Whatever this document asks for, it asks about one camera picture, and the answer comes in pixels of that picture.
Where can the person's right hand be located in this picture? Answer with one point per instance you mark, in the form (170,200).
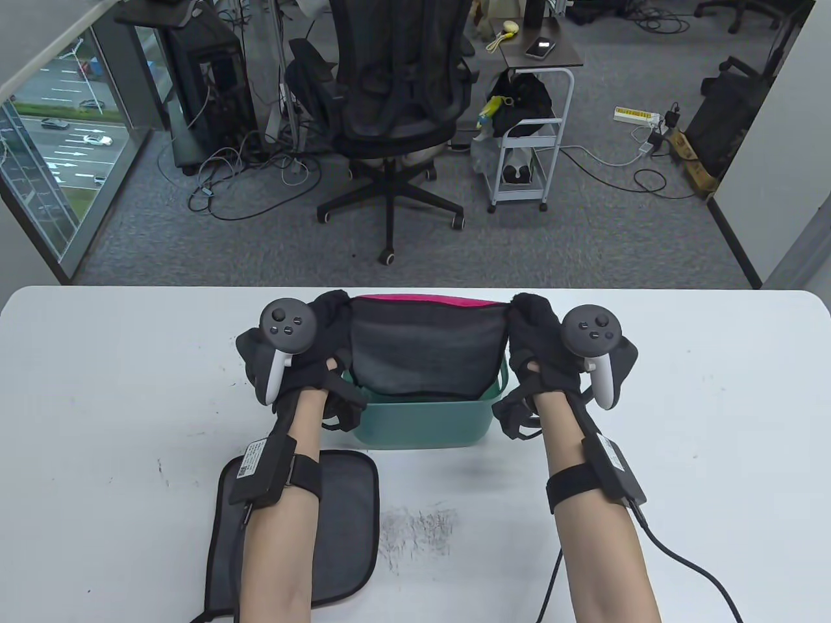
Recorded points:
(535,331)

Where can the person's left hand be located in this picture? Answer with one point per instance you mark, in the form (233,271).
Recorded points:
(328,324)

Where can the grey white hand controller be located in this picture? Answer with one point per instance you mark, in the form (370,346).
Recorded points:
(285,324)
(591,331)

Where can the pink-backed grey hand towel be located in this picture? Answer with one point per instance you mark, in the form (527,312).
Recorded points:
(422,357)

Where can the dark grey hand towel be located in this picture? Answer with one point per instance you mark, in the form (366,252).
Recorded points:
(344,519)

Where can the person's left forearm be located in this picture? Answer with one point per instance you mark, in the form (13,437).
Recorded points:
(279,558)

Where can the person's right forearm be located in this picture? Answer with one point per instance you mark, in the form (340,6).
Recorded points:
(597,564)

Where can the green plastic bin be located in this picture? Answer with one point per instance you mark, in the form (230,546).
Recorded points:
(422,425)

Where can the pair of black shoes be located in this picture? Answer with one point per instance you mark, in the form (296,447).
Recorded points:
(516,174)

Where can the black wrist sensor box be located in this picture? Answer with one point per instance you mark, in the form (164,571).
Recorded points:
(613,470)
(263,470)

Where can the white plastic bag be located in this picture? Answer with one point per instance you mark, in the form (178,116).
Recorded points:
(483,152)

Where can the yellow green toy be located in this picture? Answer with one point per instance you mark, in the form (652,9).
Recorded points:
(490,110)

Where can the yellow cardboard box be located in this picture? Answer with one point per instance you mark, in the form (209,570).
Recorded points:
(698,172)

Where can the black bag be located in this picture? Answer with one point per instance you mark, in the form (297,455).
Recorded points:
(526,97)

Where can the white yellow power strip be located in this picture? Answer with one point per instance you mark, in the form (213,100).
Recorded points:
(636,115)

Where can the black computer tower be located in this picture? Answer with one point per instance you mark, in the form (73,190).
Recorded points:
(214,84)

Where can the black mesh office chair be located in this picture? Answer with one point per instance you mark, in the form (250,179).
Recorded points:
(396,65)

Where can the white cart with dark top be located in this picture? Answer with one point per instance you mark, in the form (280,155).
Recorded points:
(545,58)

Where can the black chair with armrest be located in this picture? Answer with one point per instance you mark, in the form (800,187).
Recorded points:
(720,123)

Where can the black smartphone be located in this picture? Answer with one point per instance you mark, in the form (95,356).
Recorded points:
(540,48)

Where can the black bottle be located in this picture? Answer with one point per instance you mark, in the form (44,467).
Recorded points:
(534,13)

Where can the glass window panel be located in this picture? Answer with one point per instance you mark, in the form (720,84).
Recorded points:
(58,149)

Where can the black chair base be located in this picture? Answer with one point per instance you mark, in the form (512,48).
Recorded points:
(740,10)

